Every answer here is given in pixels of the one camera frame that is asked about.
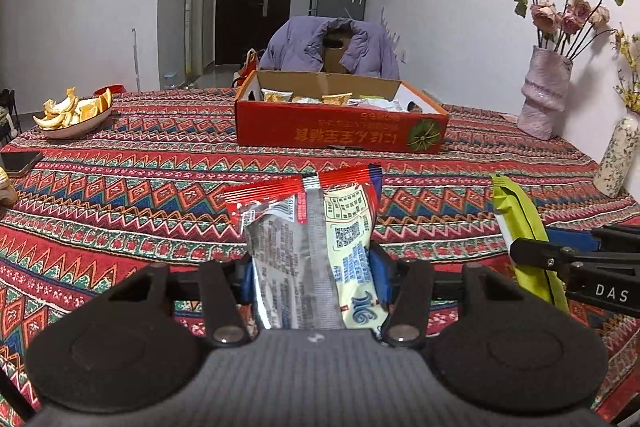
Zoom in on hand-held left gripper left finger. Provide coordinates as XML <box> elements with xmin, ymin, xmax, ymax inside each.
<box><xmin>102</xmin><ymin>254</ymin><xmax>255</xmax><ymax>349</ymax></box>

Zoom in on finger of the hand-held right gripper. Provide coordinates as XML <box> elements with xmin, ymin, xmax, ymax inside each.
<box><xmin>509</xmin><ymin>238</ymin><xmax>640</xmax><ymax>282</ymax></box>
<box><xmin>545</xmin><ymin>225</ymin><xmax>640</xmax><ymax>254</ymax></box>

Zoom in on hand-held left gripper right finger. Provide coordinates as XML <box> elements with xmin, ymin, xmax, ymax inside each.
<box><xmin>369</xmin><ymin>242</ymin><xmax>534</xmax><ymax>348</ymax></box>

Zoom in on green snack packet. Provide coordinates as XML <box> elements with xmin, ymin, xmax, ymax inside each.
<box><xmin>490</xmin><ymin>173</ymin><xmax>571</xmax><ymax>314</ymax></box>

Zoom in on red and silver snack packet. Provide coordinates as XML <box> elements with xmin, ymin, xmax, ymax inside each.
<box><xmin>220</xmin><ymin>164</ymin><xmax>391</xmax><ymax>343</ymax></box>

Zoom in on red cardboard box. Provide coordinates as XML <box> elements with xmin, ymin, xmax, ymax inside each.
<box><xmin>235</xmin><ymin>69</ymin><xmax>449</xmax><ymax>154</ymax></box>

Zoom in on row of small boxed packets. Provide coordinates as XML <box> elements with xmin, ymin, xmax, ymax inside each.
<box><xmin>260</xmin><ymin>89</ymin><xmax>407</xmax><ymax>113</ymax></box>

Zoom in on white floral vase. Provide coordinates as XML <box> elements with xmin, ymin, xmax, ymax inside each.
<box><xmin>593</xmin><ymin>111</ymin><xmax>640</xmax><ymax>198</ymax></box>

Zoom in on patterned red tablecloth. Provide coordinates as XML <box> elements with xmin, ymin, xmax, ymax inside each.
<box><xmin>0</xmin><ymin>87</ymin><xmax>640</xmax><ymax>427</ymax></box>

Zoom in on pink ribbed vase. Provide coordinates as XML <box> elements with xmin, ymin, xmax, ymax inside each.
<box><xmin>516</xmin><ymin>45</ymin><xmax>574</xmax><ymax>141</ymax></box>

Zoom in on yellow flower branches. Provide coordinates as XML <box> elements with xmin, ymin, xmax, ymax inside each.
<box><xmin>612</xmin><ymin>29</ymin><xmax>640</xmax><ymax>112</ymax></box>

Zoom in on red bag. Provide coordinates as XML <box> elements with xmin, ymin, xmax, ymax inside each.
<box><xmin>242</xmin><ymin>49</ymin><xmax>261</xmax><ymax>78</ymax></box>

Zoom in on wooden chair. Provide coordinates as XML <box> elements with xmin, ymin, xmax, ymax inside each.
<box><xmin>322</xmin><ymin>32</ymin><xmax>349</xmax><ymax>73</ymax></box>

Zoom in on plate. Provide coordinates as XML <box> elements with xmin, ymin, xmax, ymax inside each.
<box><xmin>37</xmin><ymin>104</ymin><xmax>114</xmax><ymax>140</ymax></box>

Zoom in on mop pole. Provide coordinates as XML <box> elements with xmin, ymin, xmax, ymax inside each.
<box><xmin>131</xmin><ymin>28</ymin><xmax>142</xmax><ymax>92</ymax></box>

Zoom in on purple jacket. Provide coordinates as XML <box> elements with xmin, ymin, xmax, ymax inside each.
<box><xmin>260</xmin><ymin>16</ymin><xmax>401</xmax><ymax>80</ymax></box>

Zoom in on black phone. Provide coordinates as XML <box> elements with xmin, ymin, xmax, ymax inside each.
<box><xmin>0</xmin><ymin>151</ymin><xmax>45</xmax><ymax>178</ymax></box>

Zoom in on beige cloth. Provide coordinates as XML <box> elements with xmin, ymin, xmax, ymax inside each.
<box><xmin>0</xmin><ymin>167</ymin><xmax>20</xmax><ymax>208</ymax></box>

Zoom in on dark entrance door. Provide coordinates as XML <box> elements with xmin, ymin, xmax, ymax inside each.
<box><xmin>216</xmin><ymin>0</ymin><xmax>296</xmax><ymax>65</ymax></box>

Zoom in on glass inner door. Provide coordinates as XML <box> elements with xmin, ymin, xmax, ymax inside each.
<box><xmin>185</xmin><ymin>0</ymin><xmax>209</xmax><ymax>78</ymax></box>

